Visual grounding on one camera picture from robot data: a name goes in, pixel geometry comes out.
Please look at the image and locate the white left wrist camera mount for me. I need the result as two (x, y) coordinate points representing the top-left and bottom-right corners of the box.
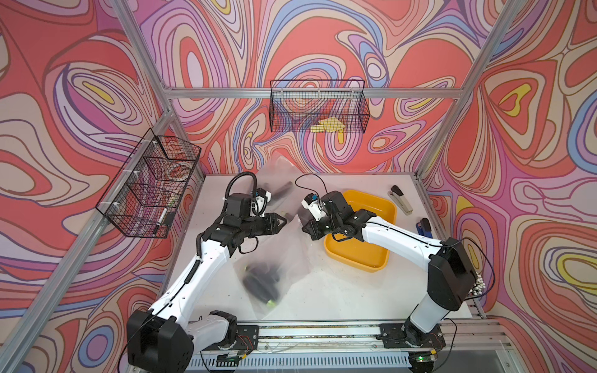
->
(251, 188), (271, 216)

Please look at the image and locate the yellow plastic tray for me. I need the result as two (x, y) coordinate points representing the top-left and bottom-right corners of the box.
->
(324, 190), (396, 273)

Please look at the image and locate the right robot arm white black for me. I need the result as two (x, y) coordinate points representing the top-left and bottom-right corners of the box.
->
(301, 191), (478, 346)

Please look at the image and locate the black corrugated cable hose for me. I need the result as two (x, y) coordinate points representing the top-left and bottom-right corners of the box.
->
(224, 171), (258, 201)

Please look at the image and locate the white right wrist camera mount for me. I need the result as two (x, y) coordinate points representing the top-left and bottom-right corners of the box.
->
(302, 193), (327, 222)

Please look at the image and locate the aluminium frame post right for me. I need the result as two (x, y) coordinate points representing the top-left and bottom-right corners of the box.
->
(414, 1), (526, 180)

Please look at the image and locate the clear zip-top plastic bag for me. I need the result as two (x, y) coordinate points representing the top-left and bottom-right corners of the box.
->
(257, 151), (303, 209)

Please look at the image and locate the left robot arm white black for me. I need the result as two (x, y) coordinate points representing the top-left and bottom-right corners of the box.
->
(125, 188), (287, 372)

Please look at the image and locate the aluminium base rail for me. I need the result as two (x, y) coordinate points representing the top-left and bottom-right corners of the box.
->
(187, 319), (525, 372)

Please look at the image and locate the blue black tool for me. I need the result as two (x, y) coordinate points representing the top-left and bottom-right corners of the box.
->
(416, 218), (433, 238)

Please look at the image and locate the yellow cloth in basket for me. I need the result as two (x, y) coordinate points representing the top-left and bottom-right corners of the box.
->
(309, 117), (346, 133)

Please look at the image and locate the grey black stapler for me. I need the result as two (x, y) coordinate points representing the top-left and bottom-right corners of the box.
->
(388, 185), (413, 215)

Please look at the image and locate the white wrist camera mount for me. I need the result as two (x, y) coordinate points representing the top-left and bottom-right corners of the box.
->
(302, 193), (327, 222)
(251, 188), (271, 216)

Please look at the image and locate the aluminium frame post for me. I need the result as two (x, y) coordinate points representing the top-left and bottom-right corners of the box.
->
(1, 1), (188, 372)
(414, 1), (526, 180)

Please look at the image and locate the black wire basket wall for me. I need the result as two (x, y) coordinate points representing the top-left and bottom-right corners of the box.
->
(269, 78), (370, 134)
(96, 129), (201, 239)

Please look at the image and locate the black wire basket left wall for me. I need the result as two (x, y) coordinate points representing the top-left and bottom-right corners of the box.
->
(96, 129), (201, 239)

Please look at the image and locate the black wire basket back wall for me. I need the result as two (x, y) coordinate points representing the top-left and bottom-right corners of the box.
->
(269, 78), (370, 134)

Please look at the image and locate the aluminium frame post left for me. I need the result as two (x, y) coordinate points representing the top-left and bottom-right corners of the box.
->
(1, 1), (188, 372)

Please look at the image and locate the aluminium horizontal back bar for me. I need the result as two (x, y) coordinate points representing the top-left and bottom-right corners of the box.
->
(162, 87), (465, 99)

